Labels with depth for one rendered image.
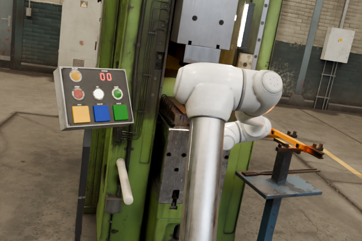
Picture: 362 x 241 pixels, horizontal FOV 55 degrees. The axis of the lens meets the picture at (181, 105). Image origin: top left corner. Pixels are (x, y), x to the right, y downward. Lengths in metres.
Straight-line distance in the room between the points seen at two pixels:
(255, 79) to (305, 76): 7.86
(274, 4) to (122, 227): 1.65
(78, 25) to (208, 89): 6.34
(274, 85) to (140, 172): 1.32
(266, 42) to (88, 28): 5.37
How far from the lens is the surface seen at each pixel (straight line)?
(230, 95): 1.00
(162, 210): 2.08
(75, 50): 7.28
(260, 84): 1.01
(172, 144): 1.91
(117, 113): 1.69
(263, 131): 1.60
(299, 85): 8.84
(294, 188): 2.11
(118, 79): 1.75
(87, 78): 1.68
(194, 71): 1.00
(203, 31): 1.89
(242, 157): 2.33
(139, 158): 2.12
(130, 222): 2.32
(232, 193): 2.42
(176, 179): 2.00
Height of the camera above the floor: 1.46
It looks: 13 degrees down
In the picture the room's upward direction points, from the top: 9 degrees clockwise
